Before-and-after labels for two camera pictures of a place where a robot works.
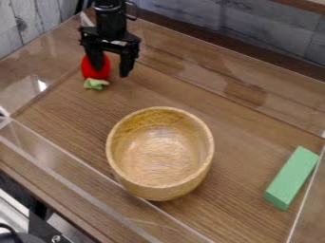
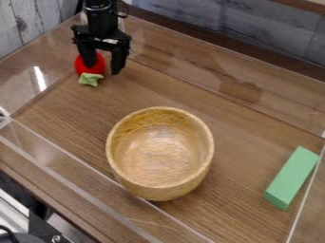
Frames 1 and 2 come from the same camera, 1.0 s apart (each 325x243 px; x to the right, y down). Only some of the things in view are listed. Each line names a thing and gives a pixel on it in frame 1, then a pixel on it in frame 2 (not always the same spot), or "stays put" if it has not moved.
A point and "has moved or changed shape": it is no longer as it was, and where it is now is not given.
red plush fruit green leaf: x=95 y=78 has moved or changed shape
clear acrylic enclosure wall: x=199 y=150 stays put
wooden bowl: x=159 y=152 stays put
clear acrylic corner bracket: x=86 y=22 stays put
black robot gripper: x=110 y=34 to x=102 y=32
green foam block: x=290 y=177 stays put
